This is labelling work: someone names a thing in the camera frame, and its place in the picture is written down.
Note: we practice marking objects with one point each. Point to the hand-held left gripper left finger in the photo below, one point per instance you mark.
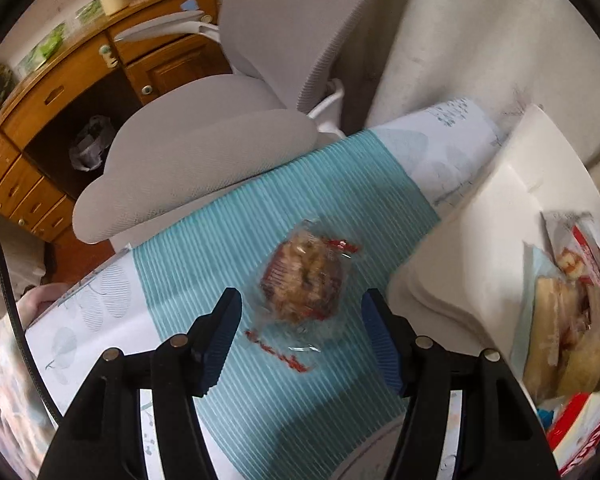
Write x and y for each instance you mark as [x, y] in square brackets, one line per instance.
[220, 345]

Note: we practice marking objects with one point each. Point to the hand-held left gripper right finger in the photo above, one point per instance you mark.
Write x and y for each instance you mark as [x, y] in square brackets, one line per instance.
[385, 345]

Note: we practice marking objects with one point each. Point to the walnut muffin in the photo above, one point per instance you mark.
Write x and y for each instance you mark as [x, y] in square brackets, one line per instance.
[302, 280]

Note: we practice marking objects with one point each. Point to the white plastic bin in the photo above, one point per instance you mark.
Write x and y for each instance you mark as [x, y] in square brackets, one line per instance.
[470, 260]

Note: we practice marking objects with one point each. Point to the pale bread packet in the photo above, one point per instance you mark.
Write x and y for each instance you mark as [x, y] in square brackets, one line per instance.
[550, 305]

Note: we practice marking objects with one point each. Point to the pale rice cracker packet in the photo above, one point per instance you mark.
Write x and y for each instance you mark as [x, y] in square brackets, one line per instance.
[587, 360]

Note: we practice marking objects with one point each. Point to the red white cake packet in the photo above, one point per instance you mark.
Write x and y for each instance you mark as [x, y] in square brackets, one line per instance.
[582, 255]

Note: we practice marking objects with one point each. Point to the white packet with red print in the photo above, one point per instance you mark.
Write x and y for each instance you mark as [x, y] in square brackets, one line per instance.
[587, 430]

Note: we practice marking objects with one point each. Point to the leaf print blue tablecloth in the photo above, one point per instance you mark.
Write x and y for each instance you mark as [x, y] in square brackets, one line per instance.
[195, 260]

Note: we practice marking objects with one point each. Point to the grey office chair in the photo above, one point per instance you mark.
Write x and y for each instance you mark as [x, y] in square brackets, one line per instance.
[205, 150]

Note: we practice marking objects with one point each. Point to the floral fleece blanket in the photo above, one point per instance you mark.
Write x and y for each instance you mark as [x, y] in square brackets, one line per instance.
[0, 385]

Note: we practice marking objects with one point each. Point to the black trash bin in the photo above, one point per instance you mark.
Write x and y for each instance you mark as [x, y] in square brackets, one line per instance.
[91, 145]

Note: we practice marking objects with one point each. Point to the wooden desk with drawers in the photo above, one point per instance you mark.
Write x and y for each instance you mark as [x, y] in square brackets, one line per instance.
[45, 95]

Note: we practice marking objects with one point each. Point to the white floral curtain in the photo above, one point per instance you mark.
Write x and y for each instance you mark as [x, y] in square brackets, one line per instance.
[480, 35]

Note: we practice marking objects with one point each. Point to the green picture card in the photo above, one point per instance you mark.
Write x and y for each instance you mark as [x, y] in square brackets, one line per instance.
[42, 49]
[89, 10]

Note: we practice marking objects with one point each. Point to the cream mug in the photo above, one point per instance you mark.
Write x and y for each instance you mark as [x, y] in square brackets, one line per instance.
[115, 2]

